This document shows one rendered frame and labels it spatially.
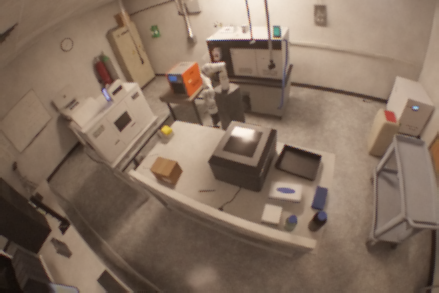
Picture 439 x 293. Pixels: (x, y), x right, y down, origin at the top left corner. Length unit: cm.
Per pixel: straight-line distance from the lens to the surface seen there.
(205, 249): 237
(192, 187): 164
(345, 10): 367
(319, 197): 150
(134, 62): 557
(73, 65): 513
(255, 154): 134
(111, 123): 219
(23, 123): 494
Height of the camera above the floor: 226
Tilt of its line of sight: 43 degrees down
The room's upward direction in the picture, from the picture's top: 15 degrees counter-clockwise
